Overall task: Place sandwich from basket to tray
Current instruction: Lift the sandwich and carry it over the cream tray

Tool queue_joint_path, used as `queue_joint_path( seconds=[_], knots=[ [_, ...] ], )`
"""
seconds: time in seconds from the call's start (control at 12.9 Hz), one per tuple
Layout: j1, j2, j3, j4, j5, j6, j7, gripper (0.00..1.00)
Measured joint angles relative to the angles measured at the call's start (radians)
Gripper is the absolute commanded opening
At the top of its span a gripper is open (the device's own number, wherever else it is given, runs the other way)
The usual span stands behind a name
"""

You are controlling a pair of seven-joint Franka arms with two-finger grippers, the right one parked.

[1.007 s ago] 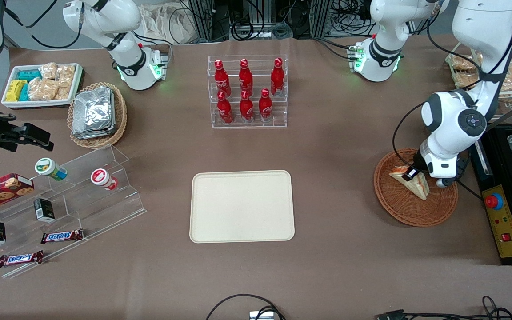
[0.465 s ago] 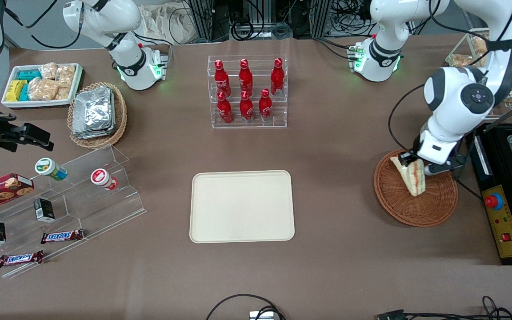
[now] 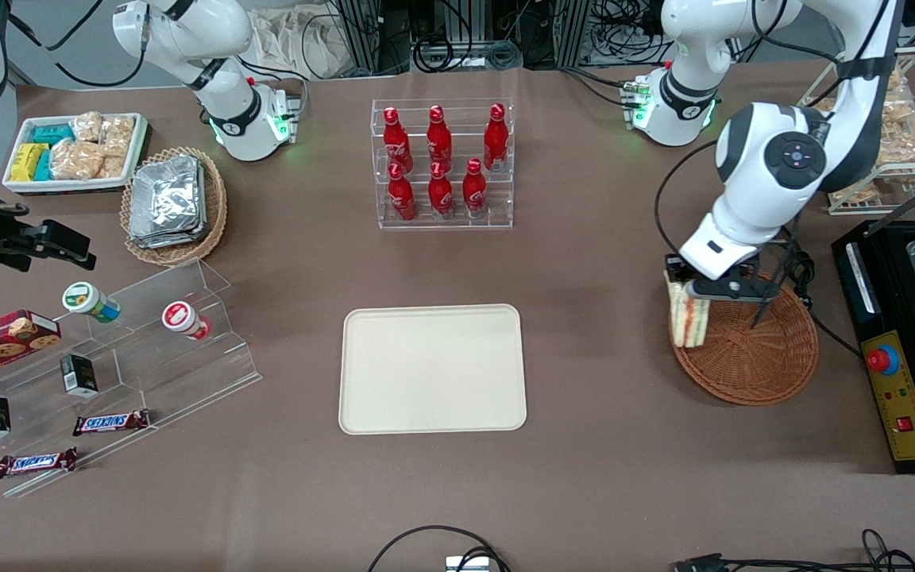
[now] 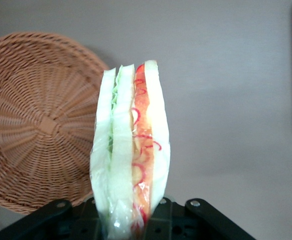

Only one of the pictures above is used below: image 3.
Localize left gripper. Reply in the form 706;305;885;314
664;211;781;303

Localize triangle sandwich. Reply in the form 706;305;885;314
666;270;711;349

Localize round brown wicker basket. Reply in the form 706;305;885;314
668;274;820;407

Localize oval light wicker basket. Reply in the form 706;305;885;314
120;146;228;266

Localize beige plastic tray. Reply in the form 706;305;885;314
338;303;528;435

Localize green lid white cup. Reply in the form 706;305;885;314
62;282;122;323

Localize white rectangular snack bin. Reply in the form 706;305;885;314
2;113;149;195

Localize yellow snack packet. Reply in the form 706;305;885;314
10;143;49;182

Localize silver foil packet stack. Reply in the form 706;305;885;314
128;155;208;249

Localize red lid white cup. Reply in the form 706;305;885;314
161;301;212;341

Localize clear acrylic stepped shelf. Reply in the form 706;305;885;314
0;258;263;499

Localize brown snickers bar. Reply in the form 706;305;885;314
72;409;150;437
0;447;79;479

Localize red cola bottle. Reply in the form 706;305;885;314
388;163;419;222
462;157;488;219
427;105;454;172
483;103;509;172
427;161;455;221
382;106;415;174

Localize clear acrylic bottle rack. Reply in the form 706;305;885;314
371;98;515;230

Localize black appliance with yellow panel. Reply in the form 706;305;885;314
832;218;915;475

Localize beige cloth bag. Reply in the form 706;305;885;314
247;6;347;80

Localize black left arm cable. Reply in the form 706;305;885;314
654;139;722;257

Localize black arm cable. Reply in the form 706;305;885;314
654;139;722;257
9;0;149;88

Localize black knotted table cable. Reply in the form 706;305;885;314
775;242;863;358

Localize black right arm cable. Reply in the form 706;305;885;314
9;0;149;88

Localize black cable with connector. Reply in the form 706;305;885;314
672;528;915;572

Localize coiled black background cables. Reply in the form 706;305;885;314
412;36;523;72

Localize black looped cable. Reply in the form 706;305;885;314
368;524;512;572

